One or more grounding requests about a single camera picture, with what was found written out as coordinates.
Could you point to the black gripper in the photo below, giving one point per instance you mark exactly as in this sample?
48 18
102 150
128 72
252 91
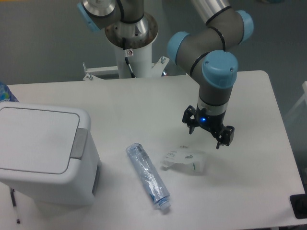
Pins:
212 123

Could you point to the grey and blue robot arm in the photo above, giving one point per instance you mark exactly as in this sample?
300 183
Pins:
204 57

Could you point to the white trash can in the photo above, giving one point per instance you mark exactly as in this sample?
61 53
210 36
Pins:
76 186

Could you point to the white trash can lid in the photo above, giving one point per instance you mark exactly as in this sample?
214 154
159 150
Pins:
38 140

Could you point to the crumpled white plastic wrapper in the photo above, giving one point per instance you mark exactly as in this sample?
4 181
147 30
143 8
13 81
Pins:
185 157

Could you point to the empty clear plastic bottle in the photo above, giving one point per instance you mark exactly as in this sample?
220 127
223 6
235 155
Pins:
149 177

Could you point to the black clamp at table edge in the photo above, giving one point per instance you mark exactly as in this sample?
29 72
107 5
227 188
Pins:
299 205

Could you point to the blue labelled water bottle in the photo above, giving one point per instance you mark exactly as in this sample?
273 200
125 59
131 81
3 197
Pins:
6 95

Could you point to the black pen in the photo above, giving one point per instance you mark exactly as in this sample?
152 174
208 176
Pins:
14 205

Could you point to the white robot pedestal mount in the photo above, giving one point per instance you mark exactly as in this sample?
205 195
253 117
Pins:
133 63

